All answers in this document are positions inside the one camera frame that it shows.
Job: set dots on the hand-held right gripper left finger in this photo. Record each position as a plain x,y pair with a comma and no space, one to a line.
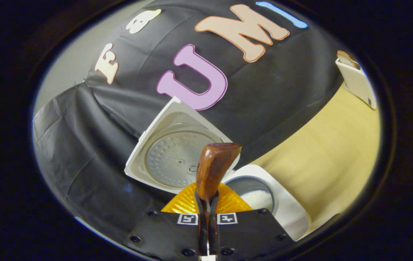
166,235

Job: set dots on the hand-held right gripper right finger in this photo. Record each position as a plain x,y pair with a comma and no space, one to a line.
250,235

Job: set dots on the white rice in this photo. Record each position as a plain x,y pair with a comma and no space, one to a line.
259,201

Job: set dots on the white rice cooker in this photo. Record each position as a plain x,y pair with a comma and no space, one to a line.
170,159

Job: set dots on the wooden spoon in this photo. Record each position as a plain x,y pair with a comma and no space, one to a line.
213,166

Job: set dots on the black backdrop cloth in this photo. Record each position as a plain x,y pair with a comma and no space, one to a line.
94,145

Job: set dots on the white toaster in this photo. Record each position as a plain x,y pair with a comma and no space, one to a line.
359,85

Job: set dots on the brown toast slice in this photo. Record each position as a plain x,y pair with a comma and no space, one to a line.
348,58

